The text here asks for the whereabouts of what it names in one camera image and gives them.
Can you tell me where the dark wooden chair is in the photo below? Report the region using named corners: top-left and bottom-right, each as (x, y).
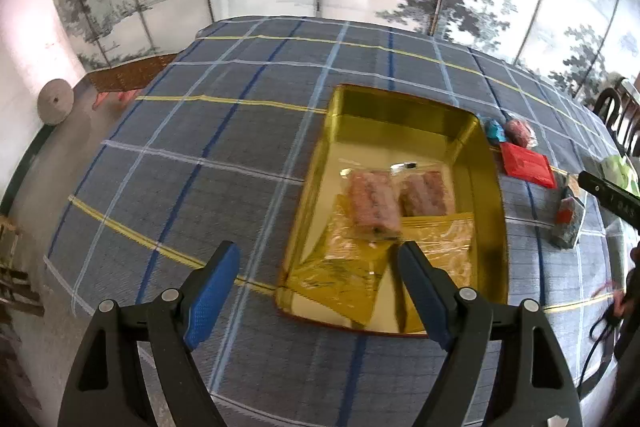
top-left (612, 79), bottom-right (640, 158)
top-left (595, 88), bottom-right (626, 128)

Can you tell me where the grey plaid tablecloth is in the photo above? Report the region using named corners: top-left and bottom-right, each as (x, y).
top-left (42, 14), bottom-right (631, 427)

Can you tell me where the pink patterned snack packet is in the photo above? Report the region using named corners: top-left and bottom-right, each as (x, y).
top-left (504, 118), bottom-right (537, 148)

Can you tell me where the round grey roll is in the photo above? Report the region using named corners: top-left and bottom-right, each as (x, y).
top-left (37, 78), bottom-right (75, 126)

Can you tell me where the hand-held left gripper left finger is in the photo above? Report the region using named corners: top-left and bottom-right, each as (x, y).
top-left (57, 241), bottom-right (242, 427)

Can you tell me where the clear packet of brown snacks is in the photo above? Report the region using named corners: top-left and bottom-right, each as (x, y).
top-left (392, 162), bottom-right (456, 218)

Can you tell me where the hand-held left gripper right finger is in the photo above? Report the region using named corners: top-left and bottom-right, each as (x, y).
top-left (397, 240), bottom-right (583, 427)

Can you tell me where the dark grey snack packet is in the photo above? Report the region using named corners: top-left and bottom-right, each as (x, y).
top-left (552, 196), bottom-right (587, 250)

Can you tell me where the clear packet of orange snacks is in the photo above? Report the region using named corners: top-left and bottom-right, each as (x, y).
top-left (340, 167), bottom-right (403, 240)

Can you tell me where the large yellow snack packet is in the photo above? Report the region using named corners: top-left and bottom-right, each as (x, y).
top-left (289, 194), bottom-right (401, 328)

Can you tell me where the small yellow snack packet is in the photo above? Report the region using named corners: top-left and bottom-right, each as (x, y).
top-left (400, 212), bottom-right (475, 303)

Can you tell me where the red snack packet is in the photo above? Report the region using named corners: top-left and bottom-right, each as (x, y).
top-left (500, 142), bottom-right (557, 189)

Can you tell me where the blue snack packet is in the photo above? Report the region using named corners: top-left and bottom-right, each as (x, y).
top-left (480, 118), bottom-right (506, 142)

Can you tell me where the red and gold tin box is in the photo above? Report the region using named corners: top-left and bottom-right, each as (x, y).
top-left (274, 83), bottom-right (510, 337)

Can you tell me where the black cable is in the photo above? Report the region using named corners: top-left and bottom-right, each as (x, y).
top-left (577, 302), bottom-right (626, 400)

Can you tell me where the small white snack packet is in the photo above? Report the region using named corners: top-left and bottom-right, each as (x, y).
top-left (562, 174), bottom-right (588, 202)

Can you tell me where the green tissue pack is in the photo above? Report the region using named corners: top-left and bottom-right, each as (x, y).
top-left (600, 154), bottom-right (640, 195)

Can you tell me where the wooden rack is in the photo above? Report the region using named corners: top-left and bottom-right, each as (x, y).
top-left (0, 214), bottom-right (46, 318)

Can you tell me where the brown woven bench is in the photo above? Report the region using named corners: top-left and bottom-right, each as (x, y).
top-left (85, 53), bottom-right (178, 95)

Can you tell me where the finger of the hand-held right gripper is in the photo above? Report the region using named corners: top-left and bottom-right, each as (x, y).
top-left (578, 171), bottom-right (640, 225)

